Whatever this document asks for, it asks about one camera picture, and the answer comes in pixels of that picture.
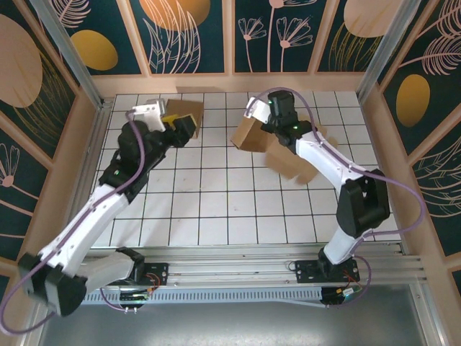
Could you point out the brown cardboard box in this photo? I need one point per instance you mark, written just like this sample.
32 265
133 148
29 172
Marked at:
187 108
252 138

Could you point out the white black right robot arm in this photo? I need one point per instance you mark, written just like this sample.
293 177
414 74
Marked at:
320 155

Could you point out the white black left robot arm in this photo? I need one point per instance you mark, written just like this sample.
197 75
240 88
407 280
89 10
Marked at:
86 220

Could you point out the small circuit board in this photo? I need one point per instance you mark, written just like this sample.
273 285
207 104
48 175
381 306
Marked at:
135 297
345 293

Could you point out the grey metal sheet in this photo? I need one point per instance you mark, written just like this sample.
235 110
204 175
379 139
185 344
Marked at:
230 324

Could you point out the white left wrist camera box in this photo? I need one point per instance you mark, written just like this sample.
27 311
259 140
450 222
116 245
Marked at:
151 110

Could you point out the aluminium side rail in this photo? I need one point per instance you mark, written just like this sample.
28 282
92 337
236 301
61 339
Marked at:
99 133

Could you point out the aluminium corner post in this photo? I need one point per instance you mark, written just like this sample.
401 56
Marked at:
77 68
384 54

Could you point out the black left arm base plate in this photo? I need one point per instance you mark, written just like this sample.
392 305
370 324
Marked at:
160 270

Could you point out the aluminium base frame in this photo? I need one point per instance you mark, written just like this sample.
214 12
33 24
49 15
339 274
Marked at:
230 270

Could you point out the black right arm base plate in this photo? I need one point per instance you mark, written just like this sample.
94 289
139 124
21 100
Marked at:
306 268

